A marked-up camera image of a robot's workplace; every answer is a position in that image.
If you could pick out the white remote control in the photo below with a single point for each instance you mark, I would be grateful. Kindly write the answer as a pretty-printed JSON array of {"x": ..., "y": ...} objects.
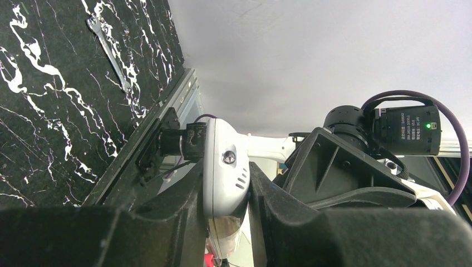
[{"x": 226, "y": 182}]

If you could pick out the aluminium frame rail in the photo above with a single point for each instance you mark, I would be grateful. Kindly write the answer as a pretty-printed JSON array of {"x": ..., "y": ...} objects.
[{"x": 119, "y": 185}]

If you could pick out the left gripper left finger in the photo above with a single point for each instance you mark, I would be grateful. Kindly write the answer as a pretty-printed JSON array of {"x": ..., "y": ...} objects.
[{"x": 168, "y": 230}]

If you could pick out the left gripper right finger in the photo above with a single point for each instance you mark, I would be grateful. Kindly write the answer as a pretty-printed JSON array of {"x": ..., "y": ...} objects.
[{"x": 286, "y": 232}]

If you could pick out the silver flat wrench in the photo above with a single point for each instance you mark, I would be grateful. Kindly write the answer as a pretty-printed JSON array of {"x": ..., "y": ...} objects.
[{"x": 95, "y": 26}]

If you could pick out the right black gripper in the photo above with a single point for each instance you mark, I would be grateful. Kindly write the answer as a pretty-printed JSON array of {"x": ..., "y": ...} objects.
[{"x": 327, "y": 171}]

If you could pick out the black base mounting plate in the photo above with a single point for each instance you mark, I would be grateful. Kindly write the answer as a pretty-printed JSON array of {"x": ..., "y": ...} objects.
[{"x": 147, "y": 159}]

